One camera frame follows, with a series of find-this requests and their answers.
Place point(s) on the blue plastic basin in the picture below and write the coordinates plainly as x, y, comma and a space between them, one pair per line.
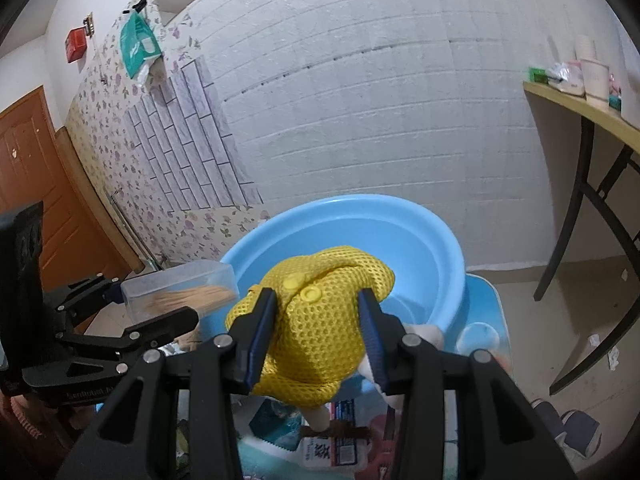
415, 243

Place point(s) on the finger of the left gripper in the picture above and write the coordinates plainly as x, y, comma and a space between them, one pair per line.
80, 300
132, 343

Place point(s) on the printed scenery table mat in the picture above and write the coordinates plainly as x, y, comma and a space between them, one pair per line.
480, 325

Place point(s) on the doll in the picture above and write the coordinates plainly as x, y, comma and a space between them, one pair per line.
316, 341

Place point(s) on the white labelled box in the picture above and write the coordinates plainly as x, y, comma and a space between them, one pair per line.
343, 448

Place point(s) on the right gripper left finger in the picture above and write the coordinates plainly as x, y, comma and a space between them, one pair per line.
230, 363

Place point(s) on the white paper cup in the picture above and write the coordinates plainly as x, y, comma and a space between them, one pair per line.
596, 77

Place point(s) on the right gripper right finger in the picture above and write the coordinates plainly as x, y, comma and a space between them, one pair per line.
406, 365

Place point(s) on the brown wooden door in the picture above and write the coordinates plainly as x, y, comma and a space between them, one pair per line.
74, 245

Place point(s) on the red wall alarm box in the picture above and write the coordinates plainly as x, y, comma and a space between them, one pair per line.
75, 44

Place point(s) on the green small box on shelf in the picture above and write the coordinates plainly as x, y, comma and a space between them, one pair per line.
538, 75

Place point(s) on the green plastic bag on wall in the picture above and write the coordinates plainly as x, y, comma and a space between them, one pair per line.
139, 47

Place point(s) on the dark shoe on floor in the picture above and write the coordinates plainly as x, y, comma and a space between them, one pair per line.
583, 433

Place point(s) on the green snack packet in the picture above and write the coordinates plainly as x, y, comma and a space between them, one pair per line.
277, 424

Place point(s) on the clear box of toothpicks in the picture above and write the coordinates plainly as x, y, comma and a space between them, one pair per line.
203, 285

